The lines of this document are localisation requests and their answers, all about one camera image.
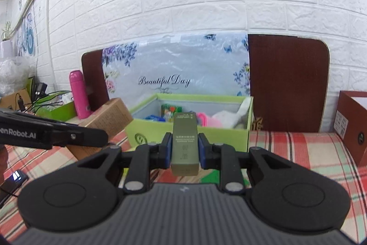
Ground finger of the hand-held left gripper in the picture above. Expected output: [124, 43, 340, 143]
[52, 122, 109, 148]

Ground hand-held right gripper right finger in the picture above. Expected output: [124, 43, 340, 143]
[199, 134, 304, 194]

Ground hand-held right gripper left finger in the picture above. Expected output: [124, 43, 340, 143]
[66, 132, 172, 194]

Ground olive green small box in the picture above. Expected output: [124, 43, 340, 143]
[171, 112, 199, 176]

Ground light green cardboard box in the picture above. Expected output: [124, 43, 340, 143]
[125, 93, 254, 152]

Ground tan cardboard box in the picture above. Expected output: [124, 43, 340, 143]
[67, 98, 134, 161]

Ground green printed packet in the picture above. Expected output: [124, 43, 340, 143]
[161, 104, 183, 123]

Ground white glove with pink cuff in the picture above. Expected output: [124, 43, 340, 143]
[196, 98, 250, 129]

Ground black plug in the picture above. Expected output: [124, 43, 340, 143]
[16, 93, 27, 112]

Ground green tray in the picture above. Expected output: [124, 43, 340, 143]
[36, 100, 77, 123]

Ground plain cardboard carton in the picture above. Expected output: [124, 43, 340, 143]
[0, 90, 32, 112]

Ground pink thermos bottle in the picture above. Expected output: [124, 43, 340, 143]
[69, 70, 93, 120]

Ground black charger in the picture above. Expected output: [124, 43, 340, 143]
[34, 82, 48, 103]

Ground clear plastic bag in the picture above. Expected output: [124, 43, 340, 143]
[0, 58, 31, 98]

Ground white plant pot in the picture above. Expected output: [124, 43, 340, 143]
[0, 22, 14, 57]

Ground floral plastic bag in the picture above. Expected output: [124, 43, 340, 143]
[102, 32, 251, 98]

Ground plaid tablecloth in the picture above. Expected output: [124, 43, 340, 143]
[0, 130, 367, 237]

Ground brown wooden board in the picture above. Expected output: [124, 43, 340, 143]
[81, 34, 330, 133]

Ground brown shoebox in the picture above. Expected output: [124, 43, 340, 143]
[333, 91, 367, 167]

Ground black charger cable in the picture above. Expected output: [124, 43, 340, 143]
[30, 90, 72, 114]

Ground blue wall stickers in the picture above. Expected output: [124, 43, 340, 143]
[16, 12, 38, 57]

